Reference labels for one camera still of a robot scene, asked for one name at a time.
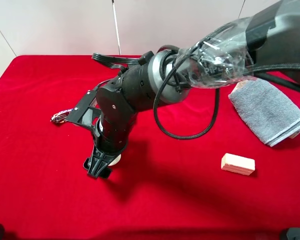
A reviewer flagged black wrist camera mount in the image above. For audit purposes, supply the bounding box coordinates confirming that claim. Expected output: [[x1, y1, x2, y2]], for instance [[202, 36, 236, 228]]
[[65, 90, 101, 133]]

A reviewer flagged chocolate bar wrapper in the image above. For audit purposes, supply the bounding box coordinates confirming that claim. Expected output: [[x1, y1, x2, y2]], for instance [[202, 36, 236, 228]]
[[50, 108, 73, 125]]

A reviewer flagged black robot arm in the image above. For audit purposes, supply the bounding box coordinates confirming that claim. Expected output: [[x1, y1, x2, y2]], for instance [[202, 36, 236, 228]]
[[84, 0, 300, 178]]

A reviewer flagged grey folded towel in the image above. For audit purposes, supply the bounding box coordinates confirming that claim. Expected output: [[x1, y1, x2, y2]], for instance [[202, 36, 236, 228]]
[[228, 78, 300, 147]]

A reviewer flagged black braided cable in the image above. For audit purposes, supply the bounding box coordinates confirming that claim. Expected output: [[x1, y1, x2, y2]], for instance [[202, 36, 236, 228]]
[[152, 53, 300, 141]]

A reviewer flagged beige wooden block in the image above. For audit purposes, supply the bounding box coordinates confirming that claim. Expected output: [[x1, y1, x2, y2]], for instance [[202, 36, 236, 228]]
[[221, 153, 256, 176]]

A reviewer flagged white duck figurine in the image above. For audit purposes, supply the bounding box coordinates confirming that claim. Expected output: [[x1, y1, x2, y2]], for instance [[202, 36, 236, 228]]
[[108, 154, 121, 167]]

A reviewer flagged red table cloth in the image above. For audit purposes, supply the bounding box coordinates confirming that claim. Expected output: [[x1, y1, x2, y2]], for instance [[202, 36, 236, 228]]
[[0, 55, 300, 240]]

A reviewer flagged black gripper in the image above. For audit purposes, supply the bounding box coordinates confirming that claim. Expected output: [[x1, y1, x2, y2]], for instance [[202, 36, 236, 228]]
[[83, 117, 130, 179]]

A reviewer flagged white pole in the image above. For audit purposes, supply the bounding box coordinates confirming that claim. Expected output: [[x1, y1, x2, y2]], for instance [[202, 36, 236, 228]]
[[111, 0, 122, 55]]

